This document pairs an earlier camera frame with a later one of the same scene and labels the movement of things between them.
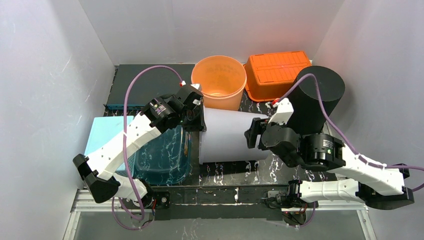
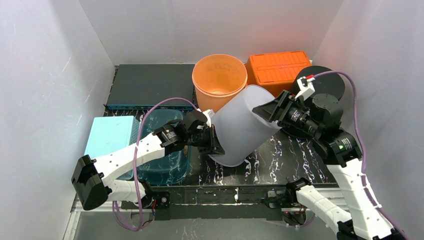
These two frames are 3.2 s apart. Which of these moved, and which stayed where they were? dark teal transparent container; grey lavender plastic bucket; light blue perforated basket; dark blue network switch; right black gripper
Moved: grey lavender plastic bucket; right black gripper
Stayed: dark teal transparent container; light blue perforated basket; dark blue network switch
